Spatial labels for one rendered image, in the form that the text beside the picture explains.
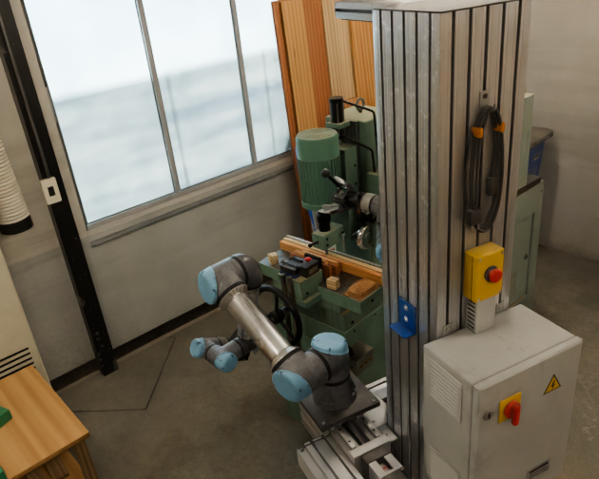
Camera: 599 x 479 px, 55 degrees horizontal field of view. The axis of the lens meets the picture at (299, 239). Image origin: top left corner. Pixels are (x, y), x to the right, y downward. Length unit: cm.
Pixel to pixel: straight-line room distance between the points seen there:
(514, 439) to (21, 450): 185
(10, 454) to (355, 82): 314
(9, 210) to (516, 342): 235
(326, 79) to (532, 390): 296
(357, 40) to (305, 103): 63
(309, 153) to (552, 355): 122
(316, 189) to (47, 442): 147
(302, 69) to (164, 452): 245
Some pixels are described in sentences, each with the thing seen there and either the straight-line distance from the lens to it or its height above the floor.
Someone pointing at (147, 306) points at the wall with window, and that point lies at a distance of 377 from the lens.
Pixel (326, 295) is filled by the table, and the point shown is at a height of 87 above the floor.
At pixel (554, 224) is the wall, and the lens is 461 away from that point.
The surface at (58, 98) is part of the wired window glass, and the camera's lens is 332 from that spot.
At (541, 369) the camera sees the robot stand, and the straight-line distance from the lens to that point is 155.
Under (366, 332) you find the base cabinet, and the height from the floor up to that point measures 63.
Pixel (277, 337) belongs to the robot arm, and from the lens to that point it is 183.
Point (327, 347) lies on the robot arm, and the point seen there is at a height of 105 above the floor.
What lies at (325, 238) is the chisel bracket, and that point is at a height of 106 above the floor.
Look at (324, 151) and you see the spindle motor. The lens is 229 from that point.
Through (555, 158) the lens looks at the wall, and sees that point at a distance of 444.
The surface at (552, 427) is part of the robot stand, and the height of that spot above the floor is 98.
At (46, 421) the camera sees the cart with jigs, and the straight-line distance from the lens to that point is 272.
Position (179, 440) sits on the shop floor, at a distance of 317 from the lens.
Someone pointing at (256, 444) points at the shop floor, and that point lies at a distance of 305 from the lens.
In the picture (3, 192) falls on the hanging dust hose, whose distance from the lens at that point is 303.
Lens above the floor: 216
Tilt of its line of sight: 26 degrees down
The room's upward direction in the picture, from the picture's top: 6 degrees counter-clockwise
